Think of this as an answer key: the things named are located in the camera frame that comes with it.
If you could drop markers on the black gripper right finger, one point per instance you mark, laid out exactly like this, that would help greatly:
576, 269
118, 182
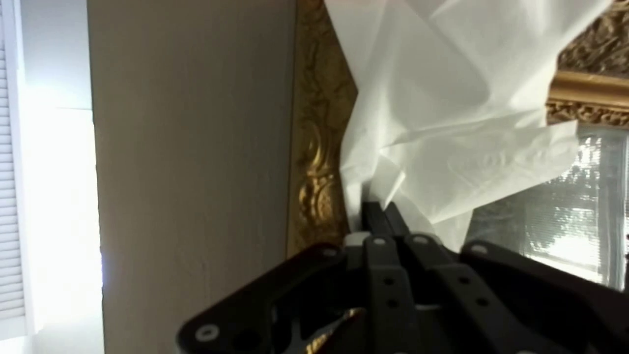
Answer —
523, 302

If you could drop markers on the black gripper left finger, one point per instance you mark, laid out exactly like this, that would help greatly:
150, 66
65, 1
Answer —
262, 308

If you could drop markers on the white paper napkin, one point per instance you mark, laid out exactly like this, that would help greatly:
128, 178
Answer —
444, 99

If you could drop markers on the white louvre door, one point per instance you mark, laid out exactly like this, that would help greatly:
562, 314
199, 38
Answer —
10, 198

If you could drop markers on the ornate gold picture frame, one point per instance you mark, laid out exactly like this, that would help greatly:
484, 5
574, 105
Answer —
317, 164

